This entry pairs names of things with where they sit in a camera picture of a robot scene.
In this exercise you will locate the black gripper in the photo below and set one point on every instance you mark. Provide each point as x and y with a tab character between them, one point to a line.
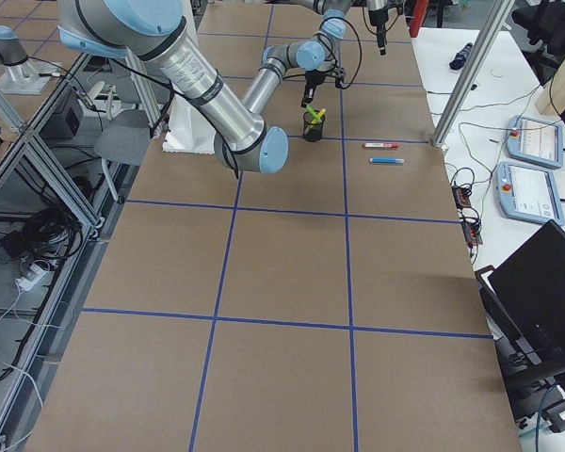
312	81
376	15

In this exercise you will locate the yellow marker pen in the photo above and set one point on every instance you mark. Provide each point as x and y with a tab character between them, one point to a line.
322	112

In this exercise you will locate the green marker pen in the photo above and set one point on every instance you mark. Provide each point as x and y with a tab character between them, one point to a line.
314	114

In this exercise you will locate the red capped white marker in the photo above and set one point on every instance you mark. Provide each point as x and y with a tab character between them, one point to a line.
380	145

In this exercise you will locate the blue marker pen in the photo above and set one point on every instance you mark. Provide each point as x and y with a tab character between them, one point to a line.
386	161

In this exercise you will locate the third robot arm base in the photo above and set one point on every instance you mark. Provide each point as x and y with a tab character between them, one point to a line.
21	76

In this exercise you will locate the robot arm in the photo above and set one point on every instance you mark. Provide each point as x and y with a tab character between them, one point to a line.
321	7
156	32

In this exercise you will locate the black mesh pen cup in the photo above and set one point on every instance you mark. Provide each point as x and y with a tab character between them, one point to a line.
312	133

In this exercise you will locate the folded dark umbrella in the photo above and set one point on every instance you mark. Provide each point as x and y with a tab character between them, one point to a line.
460	58

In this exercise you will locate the orange black connector box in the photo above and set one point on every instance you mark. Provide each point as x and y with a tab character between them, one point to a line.
461	196

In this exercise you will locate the far teach pendant tablet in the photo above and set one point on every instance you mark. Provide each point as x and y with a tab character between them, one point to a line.
535	141

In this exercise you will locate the teach pendant tablet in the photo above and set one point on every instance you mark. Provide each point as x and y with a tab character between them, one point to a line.
535	141
528	193

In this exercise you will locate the grey office chair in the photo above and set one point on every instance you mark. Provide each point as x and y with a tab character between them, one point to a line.
124	141

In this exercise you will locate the near teach pendant tablet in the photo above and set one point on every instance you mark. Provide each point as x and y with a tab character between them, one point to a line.
528	193

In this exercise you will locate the black laptop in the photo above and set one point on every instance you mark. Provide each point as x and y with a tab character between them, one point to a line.
527	302

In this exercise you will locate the white power strip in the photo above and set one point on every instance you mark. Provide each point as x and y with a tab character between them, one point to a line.
35	273

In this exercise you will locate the aluminium frame post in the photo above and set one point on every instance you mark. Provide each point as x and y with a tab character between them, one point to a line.
482	46

